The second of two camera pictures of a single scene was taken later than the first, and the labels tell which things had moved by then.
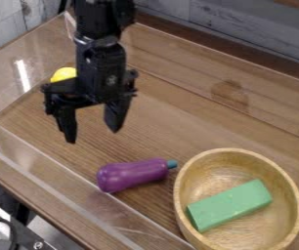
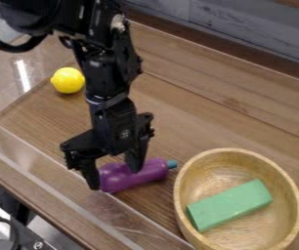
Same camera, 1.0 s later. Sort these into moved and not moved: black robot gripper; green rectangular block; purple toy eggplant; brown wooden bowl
Moved: black robot gripper
Not moved: green rectangular block; purple toy eggplant; brown wooden bowl
